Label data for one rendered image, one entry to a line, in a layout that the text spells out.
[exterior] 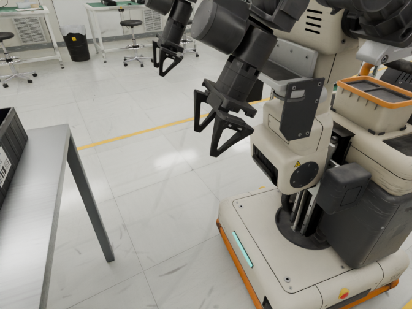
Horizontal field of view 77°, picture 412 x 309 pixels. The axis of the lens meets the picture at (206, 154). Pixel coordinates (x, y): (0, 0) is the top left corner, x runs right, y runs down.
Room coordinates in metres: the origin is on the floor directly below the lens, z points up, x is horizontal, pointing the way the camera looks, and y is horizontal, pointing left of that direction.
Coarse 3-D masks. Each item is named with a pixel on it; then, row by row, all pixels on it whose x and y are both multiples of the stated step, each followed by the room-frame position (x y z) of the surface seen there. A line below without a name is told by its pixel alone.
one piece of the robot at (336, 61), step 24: (312, 0) 0.66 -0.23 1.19; (312, 24) 0.66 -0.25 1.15; (336, 24) 0.59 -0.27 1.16; (312, 48) 0.65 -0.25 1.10; (336, 48) 0.59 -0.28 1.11; (336, 72) 0.66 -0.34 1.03; (264, 120) 0.79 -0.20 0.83; (264, 144) 0.70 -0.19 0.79; (288, 144) 0.66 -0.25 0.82; (312, 144) 0.62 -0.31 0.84; (288, 168) 0.60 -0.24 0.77; (312, 168) 0.63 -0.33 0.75; (288, 192) 0.61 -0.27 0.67
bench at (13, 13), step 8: (0, 8) 4.27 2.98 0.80; (8, 8) 4.27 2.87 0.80; (16, 8) 4.27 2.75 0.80; (24, 8) 4.27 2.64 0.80; (0, 16) 3.81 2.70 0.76; (8, 16) 3.85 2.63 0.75; (16, 16) 3.90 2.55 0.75; (24, 16) 3.94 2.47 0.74; (32, 16) 3.99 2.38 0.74; (40, 16) 4.04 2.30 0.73; (48, 24) 4.06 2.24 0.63; (56, 48) 4.07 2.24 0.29; (48, 56) 4.02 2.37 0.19; (56, 56) 4.05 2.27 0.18; (0, 64) 3.69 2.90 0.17; (8, 64) 3.73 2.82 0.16
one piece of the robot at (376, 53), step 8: (368, 40) 0.53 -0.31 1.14; (360, 48) 0.52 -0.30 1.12; (368, 48) 0.51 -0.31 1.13; (376, 48) 0.50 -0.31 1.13; (384, 48) 0.49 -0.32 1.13; (392, 48) 0.49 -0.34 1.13; (400, 48) 0.50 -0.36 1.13; (408, 48) 0.50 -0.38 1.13; (360, 56) 0.51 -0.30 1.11; (368, 56) 0.50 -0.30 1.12; (376, 56) 0.48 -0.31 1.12; (384, 56) 0.49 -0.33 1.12; (392, 56) 0.49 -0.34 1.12; (400, 56) 0.50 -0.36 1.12; (376, 64) 0.48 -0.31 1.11
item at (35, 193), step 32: (64, 128) 0.78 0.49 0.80; (32, 160) 0.60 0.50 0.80; (64, 160) 0.62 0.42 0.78; (32, 192) 0.47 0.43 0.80; (0, 224) 0.37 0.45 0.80; (32, 224) 0.37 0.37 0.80; (96, 224) 0.78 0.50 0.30; (0, 256) 0.29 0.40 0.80; (32, 256) 0.29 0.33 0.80; (0, 288) 0.23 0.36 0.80; (32, 288) 0.23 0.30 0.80
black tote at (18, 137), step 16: (0, 112) 0.70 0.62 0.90; (16, 112) 0.72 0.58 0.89; (0, 128) 0.59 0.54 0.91; (16, 128) 0.67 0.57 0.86; (0, 144) 0.55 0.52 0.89; (16, 144) 0.62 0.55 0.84; (0, 160) 0.51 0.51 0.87; (16, 160) 0.58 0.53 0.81; (0, 176) 0.47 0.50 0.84; (0, 192) 0.44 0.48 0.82; (0, 208) 0.41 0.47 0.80
